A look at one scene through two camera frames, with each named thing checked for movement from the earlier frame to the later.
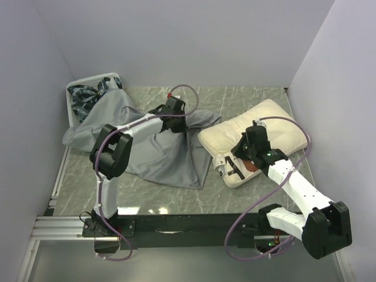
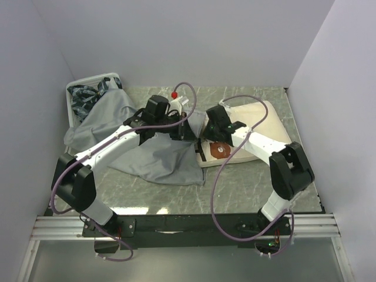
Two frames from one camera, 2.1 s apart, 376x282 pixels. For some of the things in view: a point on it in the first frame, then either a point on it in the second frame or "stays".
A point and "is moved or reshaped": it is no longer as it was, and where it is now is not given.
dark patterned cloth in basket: (83, 97) stays
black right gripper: (236, 151) -> (207, 134)
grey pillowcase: (178, 158) stays
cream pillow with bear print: (284, 132) is moved or reshaped
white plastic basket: (93, 82) stays
